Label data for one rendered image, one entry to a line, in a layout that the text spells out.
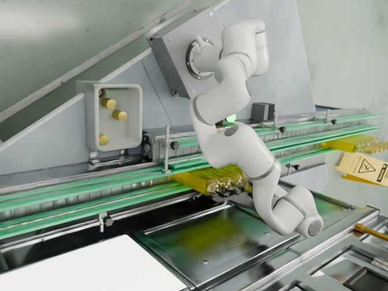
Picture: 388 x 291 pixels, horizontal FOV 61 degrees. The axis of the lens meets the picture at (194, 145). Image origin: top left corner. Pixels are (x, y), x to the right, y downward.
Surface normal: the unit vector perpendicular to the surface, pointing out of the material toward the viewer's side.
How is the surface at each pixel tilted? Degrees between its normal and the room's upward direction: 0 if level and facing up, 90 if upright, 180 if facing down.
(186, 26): 5
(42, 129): 0
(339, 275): 90
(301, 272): 90
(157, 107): 0
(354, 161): 77
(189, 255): 90
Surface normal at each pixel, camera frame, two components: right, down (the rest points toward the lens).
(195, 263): 0.05, -0.97
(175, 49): 0.58, 0.19
